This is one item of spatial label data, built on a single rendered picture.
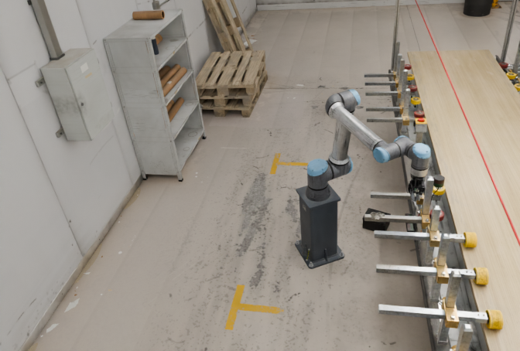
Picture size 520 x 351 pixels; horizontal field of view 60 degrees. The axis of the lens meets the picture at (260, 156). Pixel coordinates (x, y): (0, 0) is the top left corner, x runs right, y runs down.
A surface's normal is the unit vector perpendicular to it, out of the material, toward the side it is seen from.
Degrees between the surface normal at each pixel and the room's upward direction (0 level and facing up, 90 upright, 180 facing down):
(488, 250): 0
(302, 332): 0
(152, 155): 90
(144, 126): 90
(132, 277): 0
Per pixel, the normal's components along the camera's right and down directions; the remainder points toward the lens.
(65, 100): -0.18, 0.55
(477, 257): -0.09, -0.83
